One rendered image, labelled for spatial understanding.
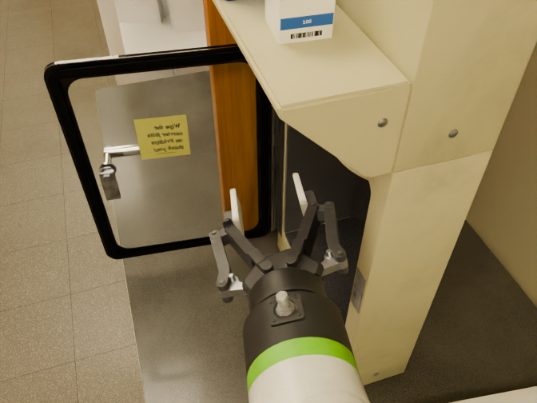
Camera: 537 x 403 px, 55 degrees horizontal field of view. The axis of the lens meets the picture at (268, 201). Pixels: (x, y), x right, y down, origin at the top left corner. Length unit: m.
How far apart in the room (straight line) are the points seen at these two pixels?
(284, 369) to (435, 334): 0.59
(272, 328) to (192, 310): 0.54
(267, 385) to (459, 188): 0.29
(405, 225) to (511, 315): 0.50
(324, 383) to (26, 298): 1.99
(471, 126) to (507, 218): 0.60
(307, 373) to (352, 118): 0.20
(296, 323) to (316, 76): 0.20
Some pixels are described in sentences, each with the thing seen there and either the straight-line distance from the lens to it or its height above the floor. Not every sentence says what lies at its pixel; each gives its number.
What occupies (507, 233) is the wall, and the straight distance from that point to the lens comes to 1.12.
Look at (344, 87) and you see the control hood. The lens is 0.42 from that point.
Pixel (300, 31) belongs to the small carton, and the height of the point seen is 1.52.
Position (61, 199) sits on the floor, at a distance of 2.64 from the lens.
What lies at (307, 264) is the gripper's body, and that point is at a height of 1.32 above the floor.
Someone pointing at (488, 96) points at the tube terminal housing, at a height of 1.48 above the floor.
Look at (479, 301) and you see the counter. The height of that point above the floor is 0.94.
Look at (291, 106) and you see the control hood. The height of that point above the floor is 1.51.
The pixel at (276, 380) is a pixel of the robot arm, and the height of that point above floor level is 1.38.
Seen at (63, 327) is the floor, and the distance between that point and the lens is 2.17.
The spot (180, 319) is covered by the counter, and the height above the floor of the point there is 0.94.
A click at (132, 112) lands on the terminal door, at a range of 0.77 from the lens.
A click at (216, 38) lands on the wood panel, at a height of 1.38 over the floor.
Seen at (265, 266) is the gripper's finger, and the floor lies 1.32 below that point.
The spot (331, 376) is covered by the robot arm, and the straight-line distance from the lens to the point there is 0.40.
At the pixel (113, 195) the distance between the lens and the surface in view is 0.85.
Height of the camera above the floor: 1.74
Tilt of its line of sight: 45 degrees down
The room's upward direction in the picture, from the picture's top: straight up
